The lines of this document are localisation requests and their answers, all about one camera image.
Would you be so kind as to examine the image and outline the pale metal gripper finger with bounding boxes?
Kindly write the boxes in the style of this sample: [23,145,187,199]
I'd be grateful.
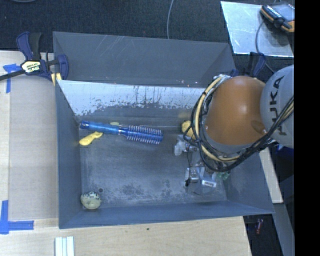
[185,174,201,195]
[199,179,221,197]

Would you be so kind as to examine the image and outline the clear plastic thing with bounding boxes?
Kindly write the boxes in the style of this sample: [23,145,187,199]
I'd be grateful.
[173,134,198,157]

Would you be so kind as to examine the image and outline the yellow rounded toy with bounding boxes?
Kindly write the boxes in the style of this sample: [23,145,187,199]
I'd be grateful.
[180,119,198,141]

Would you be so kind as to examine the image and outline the grey metal bin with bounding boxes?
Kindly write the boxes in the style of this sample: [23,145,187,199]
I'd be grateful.
[51,31,276,230]

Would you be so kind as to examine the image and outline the blue hairbrush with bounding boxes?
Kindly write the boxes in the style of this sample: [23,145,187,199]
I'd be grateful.
[79,120,164,145]

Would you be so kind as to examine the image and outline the pale yellow spotted ball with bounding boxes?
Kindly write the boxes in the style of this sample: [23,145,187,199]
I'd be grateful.
[80,191,102,210]

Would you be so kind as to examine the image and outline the yellow long plastic toy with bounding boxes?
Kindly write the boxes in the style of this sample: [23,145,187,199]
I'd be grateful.
[78,121,121,147]

